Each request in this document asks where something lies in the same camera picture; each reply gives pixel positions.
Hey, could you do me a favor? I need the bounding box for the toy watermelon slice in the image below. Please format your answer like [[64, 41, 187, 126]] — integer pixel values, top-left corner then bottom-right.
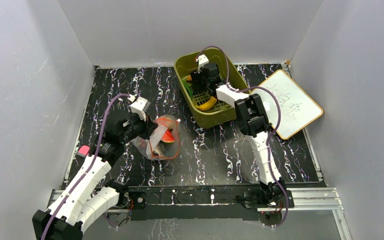
[[161, 129, 175, 144]]

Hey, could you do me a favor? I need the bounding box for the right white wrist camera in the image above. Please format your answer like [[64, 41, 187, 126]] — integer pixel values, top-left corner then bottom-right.
[[195, 54, 209, 73]]

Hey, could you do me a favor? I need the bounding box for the yellow toy banana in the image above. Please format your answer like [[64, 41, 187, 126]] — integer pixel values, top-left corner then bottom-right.
[[195, 96, 218, 112]]

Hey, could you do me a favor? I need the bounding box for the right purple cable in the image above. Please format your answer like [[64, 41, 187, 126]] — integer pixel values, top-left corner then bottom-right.
[[195, 45, 290, 229]]

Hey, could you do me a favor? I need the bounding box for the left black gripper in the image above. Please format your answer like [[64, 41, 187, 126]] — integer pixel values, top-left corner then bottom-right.
[[120, 111, 159, 144]]

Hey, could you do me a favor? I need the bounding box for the black metal base rail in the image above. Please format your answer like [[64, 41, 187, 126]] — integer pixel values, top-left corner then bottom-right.
[[46, 184, 344, 226]]

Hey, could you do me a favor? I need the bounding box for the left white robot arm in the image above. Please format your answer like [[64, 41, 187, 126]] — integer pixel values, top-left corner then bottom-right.
[[32, 112, 158, 240]]

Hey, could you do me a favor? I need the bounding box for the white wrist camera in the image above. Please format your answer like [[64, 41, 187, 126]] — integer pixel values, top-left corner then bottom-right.
[[129, 96, 150, 121], [195, 54, 209, 73]]

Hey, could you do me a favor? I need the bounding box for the clear zip bag orange zipper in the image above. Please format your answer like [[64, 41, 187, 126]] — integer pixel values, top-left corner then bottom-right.
[[131, 115, 181, 161]]

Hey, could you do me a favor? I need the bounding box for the small whiteboard wooden frame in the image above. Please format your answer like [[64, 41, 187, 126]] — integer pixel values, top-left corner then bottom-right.
[[259, 70, 324, 140]]

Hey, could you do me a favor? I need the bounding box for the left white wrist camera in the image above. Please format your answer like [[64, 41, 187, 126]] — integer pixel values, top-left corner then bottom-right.
[[129, 96, 150, 121]]

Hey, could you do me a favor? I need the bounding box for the green toy vegetable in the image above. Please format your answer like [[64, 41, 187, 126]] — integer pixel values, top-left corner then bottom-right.
[[181, 80, 193, 99]]

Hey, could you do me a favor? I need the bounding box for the grey toy fish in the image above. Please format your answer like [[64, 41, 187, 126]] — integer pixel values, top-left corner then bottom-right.
[[152, 143, 167, 158]]

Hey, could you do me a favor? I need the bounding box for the purple cable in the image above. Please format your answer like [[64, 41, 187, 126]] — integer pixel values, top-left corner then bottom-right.
[[195, 45, 290, 229], [40, 93, 137, 240]]

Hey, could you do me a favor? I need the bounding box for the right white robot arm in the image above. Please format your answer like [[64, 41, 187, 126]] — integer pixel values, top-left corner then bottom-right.
[[189, 62, 291, 212]]

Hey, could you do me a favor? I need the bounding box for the pink red eraser block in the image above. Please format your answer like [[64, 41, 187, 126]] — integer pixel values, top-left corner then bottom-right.
[[76, 145, 90, 158]]

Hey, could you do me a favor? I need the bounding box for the olive green plastic basket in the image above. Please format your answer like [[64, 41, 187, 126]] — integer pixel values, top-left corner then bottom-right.
[[174, 47, 248, 129]]

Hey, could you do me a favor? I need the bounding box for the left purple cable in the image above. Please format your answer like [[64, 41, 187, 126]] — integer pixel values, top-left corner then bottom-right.
[[40, 93, 137, 240]]

